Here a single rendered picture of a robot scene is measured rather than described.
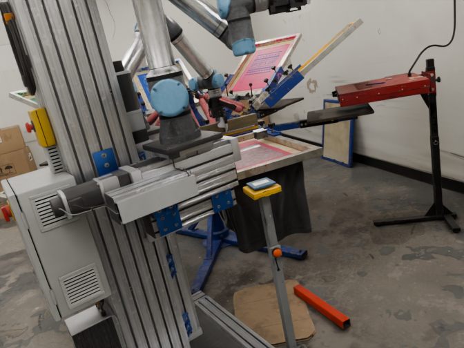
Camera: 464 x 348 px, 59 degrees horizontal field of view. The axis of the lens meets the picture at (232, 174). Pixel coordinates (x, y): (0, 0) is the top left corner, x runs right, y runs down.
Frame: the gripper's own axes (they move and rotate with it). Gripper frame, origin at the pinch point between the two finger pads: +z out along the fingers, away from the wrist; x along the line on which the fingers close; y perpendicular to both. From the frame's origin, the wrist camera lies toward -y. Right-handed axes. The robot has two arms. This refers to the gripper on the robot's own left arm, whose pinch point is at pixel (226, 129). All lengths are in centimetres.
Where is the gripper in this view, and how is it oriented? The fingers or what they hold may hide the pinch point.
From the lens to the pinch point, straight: 245.8
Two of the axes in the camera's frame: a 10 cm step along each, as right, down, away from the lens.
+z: 1.9, 9.4, 2.8
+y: -9.3, 2.7, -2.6
